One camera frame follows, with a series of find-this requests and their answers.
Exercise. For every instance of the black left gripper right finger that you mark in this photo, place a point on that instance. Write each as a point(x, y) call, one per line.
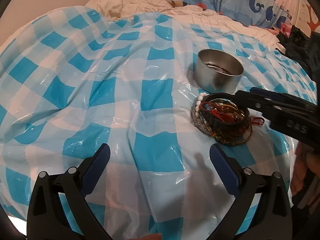
point(272, 218)

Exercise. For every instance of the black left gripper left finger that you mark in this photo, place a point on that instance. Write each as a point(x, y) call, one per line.
point(58, 209)

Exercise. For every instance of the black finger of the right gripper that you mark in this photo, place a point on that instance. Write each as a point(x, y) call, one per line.
point(288, 114)

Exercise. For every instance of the person's right hand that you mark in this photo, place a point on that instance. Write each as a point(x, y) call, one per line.
point(305, 160)

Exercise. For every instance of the dark clothing pile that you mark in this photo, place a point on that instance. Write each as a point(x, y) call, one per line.
point(304, 50)

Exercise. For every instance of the round metal tin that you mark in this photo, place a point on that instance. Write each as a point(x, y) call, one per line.
point(217, 71)

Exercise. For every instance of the engraved silver bangle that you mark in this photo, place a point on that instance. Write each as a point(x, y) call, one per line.
point(199, 121)

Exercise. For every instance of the blue white checkered plastic sheet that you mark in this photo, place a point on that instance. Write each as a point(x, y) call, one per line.
point(73, 80)

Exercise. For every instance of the white grid pattern quilt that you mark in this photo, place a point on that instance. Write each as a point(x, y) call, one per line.
point(192, 14)

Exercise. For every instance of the thin brown ring bangle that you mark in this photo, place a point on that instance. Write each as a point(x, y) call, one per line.
point(233, 135)

